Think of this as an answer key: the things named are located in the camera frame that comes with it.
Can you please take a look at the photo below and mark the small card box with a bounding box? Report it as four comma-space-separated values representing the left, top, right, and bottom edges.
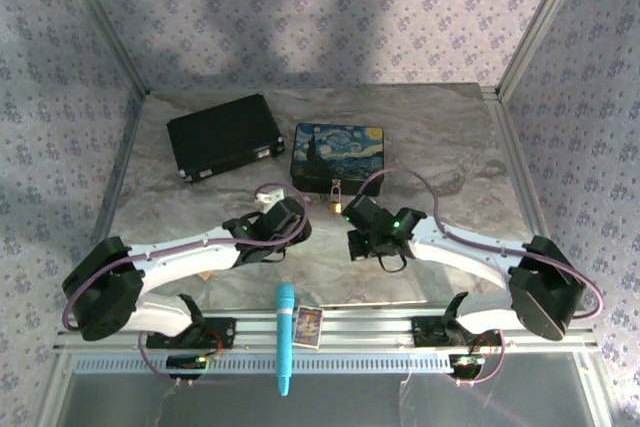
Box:
292, 305, 325, 349

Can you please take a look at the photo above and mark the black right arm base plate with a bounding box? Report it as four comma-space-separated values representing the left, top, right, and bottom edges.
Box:
412, 315, 504, 348

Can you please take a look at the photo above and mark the black hard case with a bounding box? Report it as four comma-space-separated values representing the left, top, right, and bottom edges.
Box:
165, 93, 286, 183

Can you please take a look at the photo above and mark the brass padlock with long shackle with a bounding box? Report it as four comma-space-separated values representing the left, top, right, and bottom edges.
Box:
327, 178, 346, 216

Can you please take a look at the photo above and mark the black circuit board green light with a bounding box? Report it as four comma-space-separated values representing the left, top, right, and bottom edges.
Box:
448, 352, 486, 379
165, 354, 210, 381

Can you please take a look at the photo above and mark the white camera cable connector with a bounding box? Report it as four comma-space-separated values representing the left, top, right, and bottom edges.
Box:
253, 185, 285, 204

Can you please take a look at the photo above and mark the starry night tin box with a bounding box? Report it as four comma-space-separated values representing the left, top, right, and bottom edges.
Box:
289, 121, 387, 197

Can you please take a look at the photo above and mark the turquoise marker pen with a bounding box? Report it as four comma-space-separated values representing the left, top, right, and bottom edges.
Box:
273, 282, 297, 397

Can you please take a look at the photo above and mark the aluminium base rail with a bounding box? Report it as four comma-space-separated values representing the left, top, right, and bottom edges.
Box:
52, 304, 599, 353

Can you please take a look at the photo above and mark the aluminium frame post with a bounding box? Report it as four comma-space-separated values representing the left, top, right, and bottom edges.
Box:
497, 0, 599, 98

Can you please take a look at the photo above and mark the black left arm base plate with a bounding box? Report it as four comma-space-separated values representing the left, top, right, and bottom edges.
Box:
144, 315, 237, 351

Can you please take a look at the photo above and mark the grey slotted cable duct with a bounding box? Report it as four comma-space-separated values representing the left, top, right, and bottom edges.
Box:
69, 351, 586, 376

